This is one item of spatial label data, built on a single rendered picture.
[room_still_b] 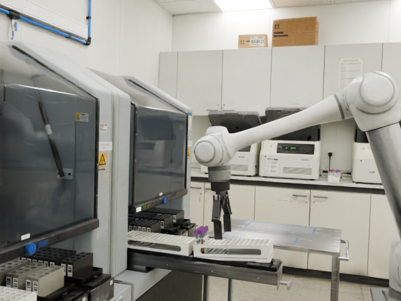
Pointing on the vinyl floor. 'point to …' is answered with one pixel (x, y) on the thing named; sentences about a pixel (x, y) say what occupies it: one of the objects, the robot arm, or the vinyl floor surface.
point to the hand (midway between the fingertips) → (222, 232)
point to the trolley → (302, 245)
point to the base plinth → (339, 277)
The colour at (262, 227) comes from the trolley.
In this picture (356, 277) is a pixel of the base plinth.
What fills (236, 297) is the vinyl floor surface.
